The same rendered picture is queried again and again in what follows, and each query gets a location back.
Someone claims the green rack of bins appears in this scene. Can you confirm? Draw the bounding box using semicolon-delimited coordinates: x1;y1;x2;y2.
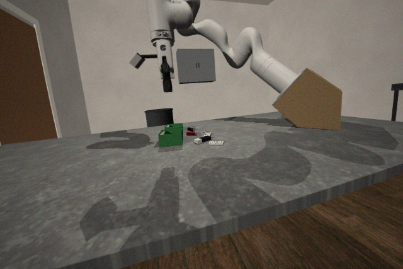
158;123;183;147

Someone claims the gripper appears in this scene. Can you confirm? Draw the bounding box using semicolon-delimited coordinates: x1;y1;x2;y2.
152;40;174;93

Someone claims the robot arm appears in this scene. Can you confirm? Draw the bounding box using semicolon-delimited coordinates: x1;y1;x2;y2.
147;0;302;97

